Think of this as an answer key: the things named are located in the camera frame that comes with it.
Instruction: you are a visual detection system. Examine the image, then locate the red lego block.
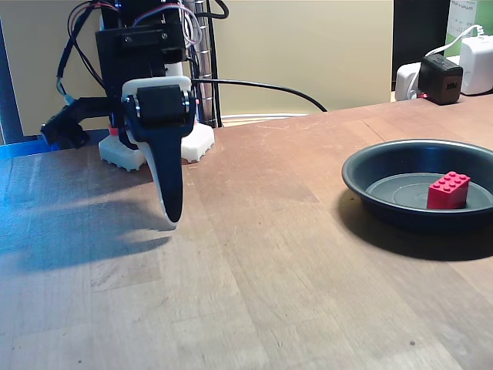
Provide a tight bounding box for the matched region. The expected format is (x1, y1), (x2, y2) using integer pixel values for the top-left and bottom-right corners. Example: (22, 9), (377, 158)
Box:
(426, 170), (471, 210)

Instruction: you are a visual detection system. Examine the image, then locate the white charger block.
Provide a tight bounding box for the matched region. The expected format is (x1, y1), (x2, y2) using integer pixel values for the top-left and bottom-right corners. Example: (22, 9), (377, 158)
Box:
(460, 35), (493, 96)

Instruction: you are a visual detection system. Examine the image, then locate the chrome shelf pole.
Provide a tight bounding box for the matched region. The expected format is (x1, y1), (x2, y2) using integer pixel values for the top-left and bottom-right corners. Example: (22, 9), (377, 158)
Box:
(192, 0), (213, 126)

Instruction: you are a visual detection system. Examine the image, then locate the blue tape strip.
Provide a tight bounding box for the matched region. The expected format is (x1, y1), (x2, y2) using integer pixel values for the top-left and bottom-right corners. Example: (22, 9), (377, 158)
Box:
(0, 139), (49, 159)

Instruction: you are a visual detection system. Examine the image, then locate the dark round metal pan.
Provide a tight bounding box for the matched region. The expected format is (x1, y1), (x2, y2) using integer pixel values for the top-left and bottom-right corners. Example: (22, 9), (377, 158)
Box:
(341, 138), (493, 234)

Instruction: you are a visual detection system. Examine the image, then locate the white power strip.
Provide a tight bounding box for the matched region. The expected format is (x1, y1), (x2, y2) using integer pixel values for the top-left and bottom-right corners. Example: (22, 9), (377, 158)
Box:
(395, 61), (424, 103)

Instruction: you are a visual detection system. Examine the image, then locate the black upright panel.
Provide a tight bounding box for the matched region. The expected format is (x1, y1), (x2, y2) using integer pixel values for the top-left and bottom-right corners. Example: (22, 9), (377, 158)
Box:
(392, 0), (451, 82)

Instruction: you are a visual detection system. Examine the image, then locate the black power adapter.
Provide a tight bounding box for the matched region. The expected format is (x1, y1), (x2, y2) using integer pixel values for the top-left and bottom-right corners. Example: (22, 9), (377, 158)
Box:
(418, 53), (464, 106)

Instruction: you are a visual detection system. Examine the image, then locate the green and white box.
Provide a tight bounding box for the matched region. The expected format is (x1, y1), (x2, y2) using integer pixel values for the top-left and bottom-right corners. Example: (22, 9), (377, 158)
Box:
(444, 0), (493, 59)

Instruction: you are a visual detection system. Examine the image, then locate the black vertical cable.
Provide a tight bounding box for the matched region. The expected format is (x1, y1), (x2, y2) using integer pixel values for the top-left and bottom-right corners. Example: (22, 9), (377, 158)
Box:
(206, 0), (230, 129)

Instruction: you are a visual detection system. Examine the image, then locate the white and red wire bundle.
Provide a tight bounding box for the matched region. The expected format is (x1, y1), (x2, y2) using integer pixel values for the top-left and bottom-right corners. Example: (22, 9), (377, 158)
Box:
(132, 0), (204, 50)

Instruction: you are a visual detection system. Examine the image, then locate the red and black wire bundle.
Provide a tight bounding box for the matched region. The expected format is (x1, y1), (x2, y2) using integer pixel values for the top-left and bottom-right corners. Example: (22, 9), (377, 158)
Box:
(68, 0), (120, 97)

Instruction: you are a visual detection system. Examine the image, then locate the black gripper camera with mount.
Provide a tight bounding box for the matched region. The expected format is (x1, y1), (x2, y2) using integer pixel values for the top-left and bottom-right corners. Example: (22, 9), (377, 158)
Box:
(40, 96), (117, 150)

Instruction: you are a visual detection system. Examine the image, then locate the black camera cable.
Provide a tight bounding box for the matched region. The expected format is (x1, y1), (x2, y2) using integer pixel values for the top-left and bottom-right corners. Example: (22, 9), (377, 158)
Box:
(55, 0), (93, 106)

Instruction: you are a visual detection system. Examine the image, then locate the thick black cable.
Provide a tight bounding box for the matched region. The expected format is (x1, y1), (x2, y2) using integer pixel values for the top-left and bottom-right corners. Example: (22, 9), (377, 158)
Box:
(191, 78), (329, 113)

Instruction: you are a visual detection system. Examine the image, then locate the dark upright frame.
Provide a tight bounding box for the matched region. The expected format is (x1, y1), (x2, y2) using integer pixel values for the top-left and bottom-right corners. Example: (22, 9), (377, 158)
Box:
(0, 18), (25, 146)

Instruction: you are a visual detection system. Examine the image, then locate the white charger cable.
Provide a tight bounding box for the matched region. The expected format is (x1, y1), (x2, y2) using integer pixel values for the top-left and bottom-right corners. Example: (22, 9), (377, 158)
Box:
(407, 23), (485, 97)

